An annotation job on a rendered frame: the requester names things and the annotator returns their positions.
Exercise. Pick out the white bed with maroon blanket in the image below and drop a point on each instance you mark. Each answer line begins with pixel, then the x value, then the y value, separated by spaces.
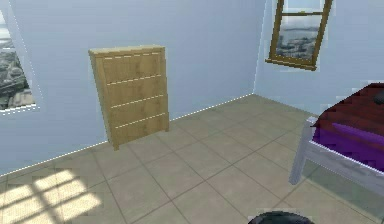
pixel 350 133

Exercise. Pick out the small dark object on bed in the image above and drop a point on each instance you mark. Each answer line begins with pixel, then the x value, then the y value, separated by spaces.
pixel 379 98

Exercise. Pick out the white framed window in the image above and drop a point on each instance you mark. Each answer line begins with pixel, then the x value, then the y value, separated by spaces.
pixel 11 76

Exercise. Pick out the black round object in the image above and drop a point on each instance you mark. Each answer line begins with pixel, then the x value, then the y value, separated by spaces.
pixel 280 218

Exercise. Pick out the light wooden chest of drawers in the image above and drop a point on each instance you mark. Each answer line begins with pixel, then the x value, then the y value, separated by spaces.
pixel 135 96

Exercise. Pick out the brown framed window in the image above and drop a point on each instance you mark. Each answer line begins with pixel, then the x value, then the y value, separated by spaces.
pixel 298 36

